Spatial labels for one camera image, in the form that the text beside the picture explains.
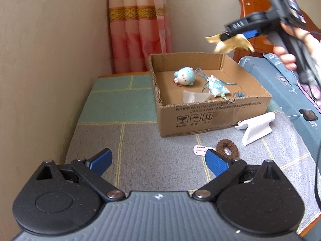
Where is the yellow cloth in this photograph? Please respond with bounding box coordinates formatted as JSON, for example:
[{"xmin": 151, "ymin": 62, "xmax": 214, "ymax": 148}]
[{"xmin": 205, "ymin": 33, "xmax": 254, "ymax": 54}]

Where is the blue round plush toy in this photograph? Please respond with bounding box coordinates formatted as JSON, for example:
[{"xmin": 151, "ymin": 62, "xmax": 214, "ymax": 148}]
[{"xmin": 173, "ymin": 66, "xmax": 195, "ymax": 86}]

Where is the blue floral sachet pouch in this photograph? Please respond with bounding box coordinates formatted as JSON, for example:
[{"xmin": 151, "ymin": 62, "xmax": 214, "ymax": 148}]
[{"xmin": 196, "ymin": 68, "xmax": 237, "ymax": 101}]

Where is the black cable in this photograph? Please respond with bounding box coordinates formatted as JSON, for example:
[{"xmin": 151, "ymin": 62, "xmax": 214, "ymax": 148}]
[{"xmin": 313, "ymin": 141, "xmax": 321, "ymax": 206}]

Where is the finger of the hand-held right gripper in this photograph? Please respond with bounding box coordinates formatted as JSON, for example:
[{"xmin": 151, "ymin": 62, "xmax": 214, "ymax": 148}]
[
  {"xmin": 219, "ymin": 33, "xmax": 239, "ymax": 42},
  {"xmin": 242, "ymin": 29, "xmax": 270, "ymax": 41}
]

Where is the brown cardboard box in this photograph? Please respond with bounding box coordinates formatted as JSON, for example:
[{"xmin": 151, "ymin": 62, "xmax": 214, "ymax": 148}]
[{"xmin": 148, "ymin": 52, "xmax": 273, "ymax": 138}]

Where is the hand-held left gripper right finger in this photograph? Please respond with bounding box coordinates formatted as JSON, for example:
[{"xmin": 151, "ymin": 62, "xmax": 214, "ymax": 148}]
[{"xmin": 192, "ymin": 149, "xmax": 289, "ymax": 202}]

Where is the pink paper tag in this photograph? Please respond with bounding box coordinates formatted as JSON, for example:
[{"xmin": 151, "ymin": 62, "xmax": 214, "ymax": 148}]
[{"xmin": 193, "ymin": 144, "xmax": 216, "ymax": 157}]

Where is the blue floral pillow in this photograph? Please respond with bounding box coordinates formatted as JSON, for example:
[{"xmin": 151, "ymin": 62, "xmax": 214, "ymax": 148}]
[{"xmin": 263, "ymin": 53, "xmax": 299, "ymax": 76}]

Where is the person's right hand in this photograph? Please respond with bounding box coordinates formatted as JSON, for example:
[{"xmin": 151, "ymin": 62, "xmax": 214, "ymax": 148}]
[{"xmin": 273, "ymin": 21, "xmax": 321, "ymax": 71}]

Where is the blue floral bedsheet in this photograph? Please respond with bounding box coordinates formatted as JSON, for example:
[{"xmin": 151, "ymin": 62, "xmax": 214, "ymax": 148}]
[{"xmin": 238, "ymin": 56, "xmax": 321, "ymax": 236}]

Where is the white folded cloth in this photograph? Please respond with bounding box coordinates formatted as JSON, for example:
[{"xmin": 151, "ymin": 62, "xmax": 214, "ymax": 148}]
[{"xmin": 235, "ymin": 112, "xmax": 276, "ymax": 146}]

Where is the brown scrunchie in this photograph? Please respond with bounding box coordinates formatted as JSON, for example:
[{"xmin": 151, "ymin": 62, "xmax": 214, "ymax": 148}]
[{"xmin": 216, "ymin": 140, "xmax": 239, "ymax": 160}]

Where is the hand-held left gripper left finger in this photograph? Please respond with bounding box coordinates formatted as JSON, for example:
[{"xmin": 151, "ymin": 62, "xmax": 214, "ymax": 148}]
[{"xmin": 35, "ymin": 148, "xmax": 126, "ymax": 202}]

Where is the pink patterned curtain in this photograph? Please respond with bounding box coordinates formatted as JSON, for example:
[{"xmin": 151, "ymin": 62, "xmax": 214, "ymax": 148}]
[{"xmin": 107, "ymin": 0, "xmax": 173, "ymax": 73}]

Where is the grey checked blanket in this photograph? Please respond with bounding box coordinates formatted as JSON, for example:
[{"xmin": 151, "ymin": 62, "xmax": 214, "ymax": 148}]
[{"xmin": 64, "ymin": 71, "xmax": 321, "ymax": 231}]

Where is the black smartphone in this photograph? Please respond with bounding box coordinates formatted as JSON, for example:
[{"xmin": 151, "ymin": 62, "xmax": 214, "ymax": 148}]
[{"xmin": 300, "ymin": 109, "xmax": 318, "ymax": 121}]

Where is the grey lace-trimmed sachet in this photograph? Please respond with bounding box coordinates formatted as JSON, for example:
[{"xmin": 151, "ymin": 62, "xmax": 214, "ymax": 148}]
[{"xmin": 183, "ymin": 90, "xmax": 212, "ymax": 103}]

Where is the wooden headboard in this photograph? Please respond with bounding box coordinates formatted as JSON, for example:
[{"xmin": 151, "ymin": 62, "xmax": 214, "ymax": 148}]
[{"xmin": 233, "ymin": 0, "xmax": 321, "ymax": 63}]

